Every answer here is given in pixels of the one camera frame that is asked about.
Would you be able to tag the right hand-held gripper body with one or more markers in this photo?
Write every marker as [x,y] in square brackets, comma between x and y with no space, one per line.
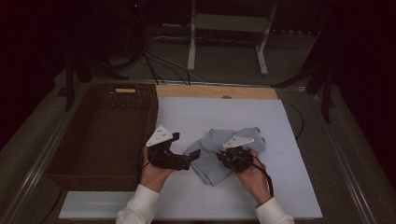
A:
[236,160]

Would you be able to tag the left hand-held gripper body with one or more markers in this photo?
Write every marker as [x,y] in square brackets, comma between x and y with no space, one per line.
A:
[158,135]

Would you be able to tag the light blue sleeveless top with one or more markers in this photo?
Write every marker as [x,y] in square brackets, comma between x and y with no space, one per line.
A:
[208,165]

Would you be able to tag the brown wicker basket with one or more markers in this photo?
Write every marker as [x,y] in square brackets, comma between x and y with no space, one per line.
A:
[102,140]

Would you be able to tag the person's right hand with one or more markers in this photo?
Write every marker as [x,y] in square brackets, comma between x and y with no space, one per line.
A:
[257,180]

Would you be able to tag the person's left hand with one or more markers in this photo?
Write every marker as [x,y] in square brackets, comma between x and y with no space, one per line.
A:
[151,177]

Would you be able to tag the white table mat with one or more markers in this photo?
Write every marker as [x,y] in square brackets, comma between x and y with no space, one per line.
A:
[218,109]

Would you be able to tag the black tripod stand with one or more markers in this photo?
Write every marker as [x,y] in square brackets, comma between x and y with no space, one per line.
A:
[70,84]
[325,90]

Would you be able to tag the white metal stand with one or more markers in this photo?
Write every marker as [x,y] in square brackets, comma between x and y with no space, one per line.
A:
[230,22]

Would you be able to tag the power strip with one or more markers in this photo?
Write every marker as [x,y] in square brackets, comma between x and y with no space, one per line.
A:
[295,31]

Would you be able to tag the aluminium frame rail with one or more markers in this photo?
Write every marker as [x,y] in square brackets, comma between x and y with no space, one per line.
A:
[249,84]
[37,169]
[348,174]

